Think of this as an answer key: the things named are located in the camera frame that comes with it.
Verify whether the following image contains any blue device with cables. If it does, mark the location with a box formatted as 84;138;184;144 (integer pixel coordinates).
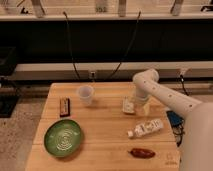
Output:
167;111;183;127

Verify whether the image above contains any green ceramic bowl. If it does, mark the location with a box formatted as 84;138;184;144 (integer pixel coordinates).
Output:
44;119;83;158

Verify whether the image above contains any white plastic bottle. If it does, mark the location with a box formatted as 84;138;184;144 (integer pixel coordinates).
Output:
127;119;164;138

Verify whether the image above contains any white wall power outlet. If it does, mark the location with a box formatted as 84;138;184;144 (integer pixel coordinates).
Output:
89;70;97;82

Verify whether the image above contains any red brown chili pepper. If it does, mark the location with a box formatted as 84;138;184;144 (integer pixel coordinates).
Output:
129;148;155;159

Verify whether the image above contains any black cable on floor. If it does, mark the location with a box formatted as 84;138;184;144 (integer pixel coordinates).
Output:
173;74;189;148

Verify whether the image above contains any left black hanging cable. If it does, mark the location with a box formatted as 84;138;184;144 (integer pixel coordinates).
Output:
62;11;82;81

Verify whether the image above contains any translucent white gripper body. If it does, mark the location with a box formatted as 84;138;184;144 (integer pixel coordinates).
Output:
133;96;150;116

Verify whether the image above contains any right black hanging cable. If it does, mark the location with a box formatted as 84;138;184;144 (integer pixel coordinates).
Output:
105;10;142;81

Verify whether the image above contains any black hanging cable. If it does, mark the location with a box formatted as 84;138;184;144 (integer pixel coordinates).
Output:
105;10;142;81
62;11;82;81

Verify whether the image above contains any dark brown rectangular block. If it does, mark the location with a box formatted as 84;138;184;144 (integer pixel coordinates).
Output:
60;98;70;117

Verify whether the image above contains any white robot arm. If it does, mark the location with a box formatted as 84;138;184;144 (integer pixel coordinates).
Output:
132;69;213;171

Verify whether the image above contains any white ceramic cup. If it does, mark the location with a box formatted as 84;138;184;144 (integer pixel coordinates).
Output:
77;85;94;106

